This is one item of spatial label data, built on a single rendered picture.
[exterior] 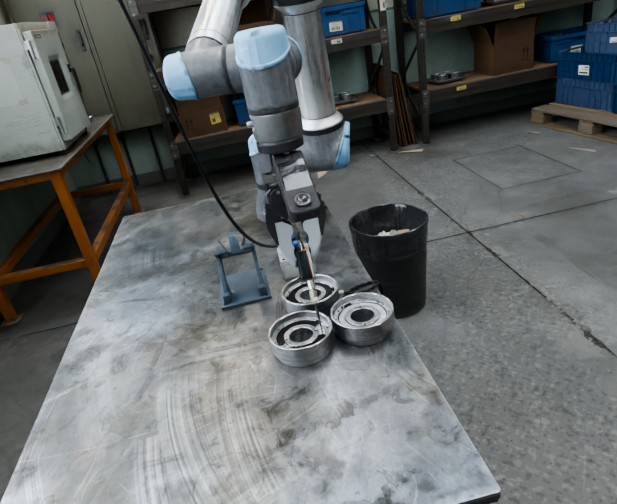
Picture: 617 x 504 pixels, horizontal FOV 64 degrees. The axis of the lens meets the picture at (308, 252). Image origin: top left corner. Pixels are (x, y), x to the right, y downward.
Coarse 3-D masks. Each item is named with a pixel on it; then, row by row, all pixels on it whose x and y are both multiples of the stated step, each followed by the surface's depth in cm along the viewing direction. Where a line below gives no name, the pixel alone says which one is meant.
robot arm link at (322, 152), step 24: (288, 0) 103; (312, 0) 104; (288, 24) 108; (312, 24) 108; (312, 48) 110; (312, 72) 113; (312, 96) 116; (312, 120) 120; (336, 120) 121; (312, 144) 122; (336, 144) 122; (312, 168) 127; (336, 168) 127
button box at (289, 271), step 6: (306, 246) 106; (294, 252) 103; (282, 258) 103; (282, 264) 102; (288, 264) 102; (312, 264) 103; (282, 270) 103; (288, 270) 103; (294, 270) 103; (288, 276) 103; (294, 276) 104
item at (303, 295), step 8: (296, 280) 95; (320, 280) 95; (328, 280) 94; (288, 288) 94; (304, 288) 94; (320, 288) 93; (336, 288) 90; (296, 296) 92; (304, 296) 94; (320, 296) 90; (328, 296) 88; (336, 296) 89; (288, 304) 89; (296, 304) 87; (304, 304) 87; (312, 304) 87; (320, 304) 87; (328, 304) 88; (288, 312) 90; (328, 312) 89
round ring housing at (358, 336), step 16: (336, 304) 85; (352, 304) 87; (384, 304) 85; (336, 320) 83; (352, 320) 82; (368, 320) 86; (384, 320) 79; (352, 336) 79; (368, 336) 79; (384, 336) 81
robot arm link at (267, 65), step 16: (240, 32) 67; (256, 32) 66; (272, 32) 66; (240, 48) 67; (256, 48) 66; (272, 48) 66; (288, 48) 68; (240, 64) 68; (256, 64) 67; (272, 64) 67; (288, 64) 68; (256, 80) 68; (272, 80) 68; (288, 80) 69; (256, 96) 69; (272, 96) 69; (288, 96) 70; (256, 112) 70; (272, 112) 70
